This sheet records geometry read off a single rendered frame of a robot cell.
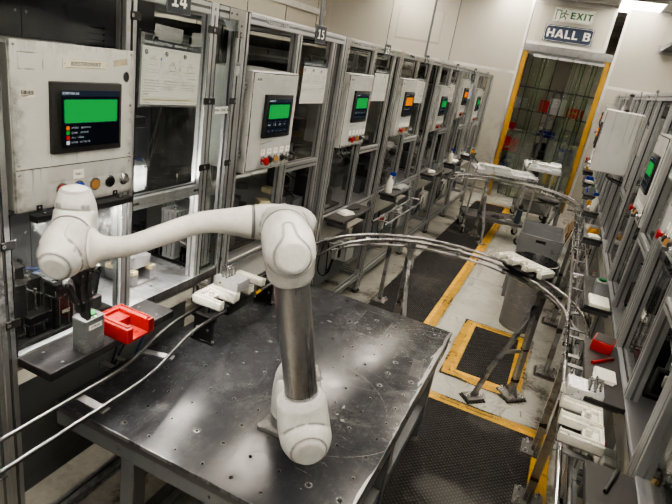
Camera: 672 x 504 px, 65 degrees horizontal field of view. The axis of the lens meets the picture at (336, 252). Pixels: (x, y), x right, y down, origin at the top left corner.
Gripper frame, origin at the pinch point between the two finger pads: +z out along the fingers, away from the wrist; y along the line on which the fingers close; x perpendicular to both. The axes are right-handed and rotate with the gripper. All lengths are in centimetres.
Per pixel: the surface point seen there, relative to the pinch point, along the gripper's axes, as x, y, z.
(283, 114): -20, -134, -28
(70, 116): -18, -14, -52
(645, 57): 149, -899, -19
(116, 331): 0.7, -10.5, 16.0
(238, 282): 5, -73, 28
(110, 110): -18, -29, -51
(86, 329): -0.4, -0.1, 8.6
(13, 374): -11.7, 17.8, 21.3
